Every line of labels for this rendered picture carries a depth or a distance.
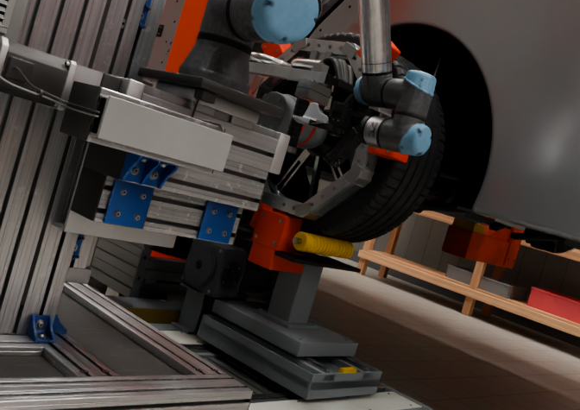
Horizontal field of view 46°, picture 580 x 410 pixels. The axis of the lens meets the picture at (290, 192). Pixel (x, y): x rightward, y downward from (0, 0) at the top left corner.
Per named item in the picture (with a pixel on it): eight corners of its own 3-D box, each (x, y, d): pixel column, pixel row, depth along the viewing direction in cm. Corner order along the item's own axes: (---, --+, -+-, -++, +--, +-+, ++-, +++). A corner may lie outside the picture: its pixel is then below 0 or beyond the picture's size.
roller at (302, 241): (356, 261, 222) (361, 244, 222) (299, 252, 200) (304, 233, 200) (343, 256, 226) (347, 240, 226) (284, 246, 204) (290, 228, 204)
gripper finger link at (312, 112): (298, 98, 176) (332, 108, 175) (291, 121, 176) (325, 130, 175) (296, 97, 172) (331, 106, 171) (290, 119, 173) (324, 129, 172)
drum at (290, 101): (324, 155, 211) (337, 111, 211) (279, 139, 195) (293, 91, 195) (292, 147, 221) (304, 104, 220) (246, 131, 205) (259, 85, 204)
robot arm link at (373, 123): (389, 152, 168) (370, 144, 162) (375, 148, 171) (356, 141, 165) (398, 123, 168) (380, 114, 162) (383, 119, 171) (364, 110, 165)
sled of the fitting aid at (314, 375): (375, 396, 221) (383, 368, 221) (305, 403, 194) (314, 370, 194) (267, 339, 254) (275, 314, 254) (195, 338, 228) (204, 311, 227)
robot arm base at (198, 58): (206, 80, 132) (221, 31, 132) (162, 72, 142) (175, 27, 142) (261, 102, 143) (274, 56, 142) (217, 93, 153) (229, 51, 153)
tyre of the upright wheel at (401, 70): (261, 196, 261) (391, 278, 218) (216, 185, 243) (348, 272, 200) (332, 34, 251) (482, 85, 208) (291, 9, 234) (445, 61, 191)
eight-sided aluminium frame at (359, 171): (356, 235, 198) (410, 53, 197) (343, 232, 193) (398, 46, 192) (232, 192, 234) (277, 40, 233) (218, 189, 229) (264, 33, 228)
